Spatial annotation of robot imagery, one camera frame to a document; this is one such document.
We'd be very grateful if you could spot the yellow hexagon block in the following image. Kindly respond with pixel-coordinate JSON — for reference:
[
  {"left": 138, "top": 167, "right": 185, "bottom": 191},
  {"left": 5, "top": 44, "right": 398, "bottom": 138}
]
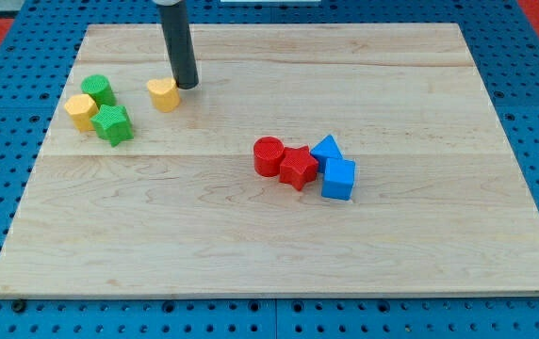
[{"left": 64, "top": 94, "right": 99, "bottom": 132}]

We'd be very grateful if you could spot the light wooden board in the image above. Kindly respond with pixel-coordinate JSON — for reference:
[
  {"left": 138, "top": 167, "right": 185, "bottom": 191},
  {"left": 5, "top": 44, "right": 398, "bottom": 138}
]
[{"left": 0, "top": 24, "right": 539, "bottom": 299}]

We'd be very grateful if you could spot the blue cube block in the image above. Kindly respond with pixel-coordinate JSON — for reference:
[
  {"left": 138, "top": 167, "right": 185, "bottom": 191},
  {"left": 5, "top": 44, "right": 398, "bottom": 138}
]
[{"left": 321, "top": 158, "right": 355, "bottom": 201}]

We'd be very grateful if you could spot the green cylinder block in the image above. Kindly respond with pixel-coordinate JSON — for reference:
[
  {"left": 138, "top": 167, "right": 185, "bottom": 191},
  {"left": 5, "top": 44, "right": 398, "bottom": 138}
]
[{"left": 81, "top": 74, "right": 116, "bottom": 107}]

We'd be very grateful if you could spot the yellow heart block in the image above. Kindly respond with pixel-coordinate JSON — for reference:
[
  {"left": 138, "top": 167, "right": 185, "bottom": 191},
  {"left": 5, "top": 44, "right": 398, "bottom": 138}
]
[{"left": 146, "top": 77, "right": 181, "bottom": 113}]

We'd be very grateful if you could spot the green star block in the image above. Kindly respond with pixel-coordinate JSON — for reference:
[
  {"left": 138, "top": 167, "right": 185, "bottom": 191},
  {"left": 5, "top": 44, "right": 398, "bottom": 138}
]
[{"left": 90, "top": 105, "right": 134, "bottom": 147}]

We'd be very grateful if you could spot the red star block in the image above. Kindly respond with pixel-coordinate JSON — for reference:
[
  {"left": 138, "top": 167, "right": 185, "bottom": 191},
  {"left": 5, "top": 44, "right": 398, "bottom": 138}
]
[{"left": 279, "top": 146, "right": 319, "bottom": 191}]

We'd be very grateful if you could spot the red cylinder block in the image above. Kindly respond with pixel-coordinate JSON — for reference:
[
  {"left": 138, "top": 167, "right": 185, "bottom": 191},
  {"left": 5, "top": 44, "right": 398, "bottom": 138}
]
[{"left": 253, "top": 137, "right": 285, "bottom": 177}]

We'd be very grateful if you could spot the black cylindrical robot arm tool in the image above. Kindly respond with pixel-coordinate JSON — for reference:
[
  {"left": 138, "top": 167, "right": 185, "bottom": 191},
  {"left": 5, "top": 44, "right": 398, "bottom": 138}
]
[{"left": 154, "top": 0, "right": 199, "bottom": 89}]

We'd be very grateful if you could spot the blue triangle block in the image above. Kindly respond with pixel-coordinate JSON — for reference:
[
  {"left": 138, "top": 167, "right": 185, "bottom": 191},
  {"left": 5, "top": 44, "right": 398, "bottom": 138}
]
[{"left": 310, "top": 135, "right": 343, "bottom": 173}]

